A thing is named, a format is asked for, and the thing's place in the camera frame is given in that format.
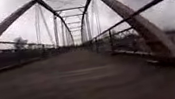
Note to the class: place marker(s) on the brown bridge deck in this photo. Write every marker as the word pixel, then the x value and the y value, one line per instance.
pixel 80 83

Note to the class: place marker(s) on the steel arch bridge truss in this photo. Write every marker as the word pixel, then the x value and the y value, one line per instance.
pixel 138 23

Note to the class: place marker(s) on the tree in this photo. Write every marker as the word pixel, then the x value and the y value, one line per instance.
pixel 20 43

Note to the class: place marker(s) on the dark metal railing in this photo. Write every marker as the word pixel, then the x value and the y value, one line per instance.
pixel 9 59
pixel 143 8

